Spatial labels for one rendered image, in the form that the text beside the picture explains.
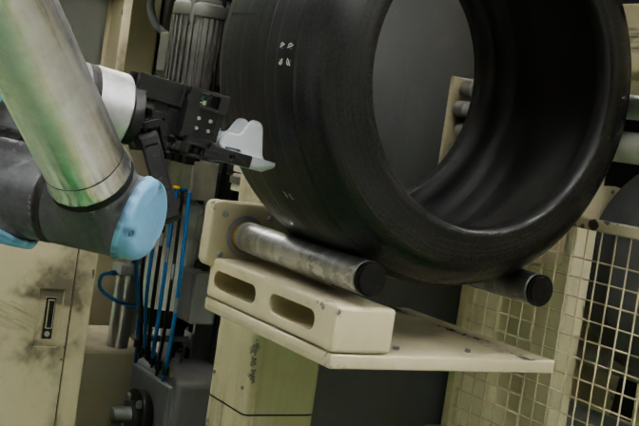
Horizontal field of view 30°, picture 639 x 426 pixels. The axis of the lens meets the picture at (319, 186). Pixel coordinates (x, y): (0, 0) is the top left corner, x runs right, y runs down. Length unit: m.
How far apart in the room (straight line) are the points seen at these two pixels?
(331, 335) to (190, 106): 0.33
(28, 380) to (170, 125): 0.77
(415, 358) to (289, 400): 0.41
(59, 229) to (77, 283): 0.79
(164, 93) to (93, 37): 0.68
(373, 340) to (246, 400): 0.42
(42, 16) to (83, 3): 1.00
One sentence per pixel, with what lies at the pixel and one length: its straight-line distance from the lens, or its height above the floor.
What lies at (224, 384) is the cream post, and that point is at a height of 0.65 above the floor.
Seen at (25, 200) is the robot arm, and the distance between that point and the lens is 1.30.
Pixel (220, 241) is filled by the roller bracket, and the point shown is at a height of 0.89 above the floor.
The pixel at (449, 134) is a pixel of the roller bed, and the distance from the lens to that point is 2.13.
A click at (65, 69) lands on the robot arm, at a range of 1.12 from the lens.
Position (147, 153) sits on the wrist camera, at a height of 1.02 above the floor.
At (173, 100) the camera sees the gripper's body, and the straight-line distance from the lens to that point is 1.42.
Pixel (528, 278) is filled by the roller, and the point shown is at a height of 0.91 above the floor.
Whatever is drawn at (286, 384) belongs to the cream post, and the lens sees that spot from 1.90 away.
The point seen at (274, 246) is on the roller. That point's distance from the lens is 1.65.
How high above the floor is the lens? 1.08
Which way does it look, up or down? 3 degrees down
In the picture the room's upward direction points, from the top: 8 degrees clockwise
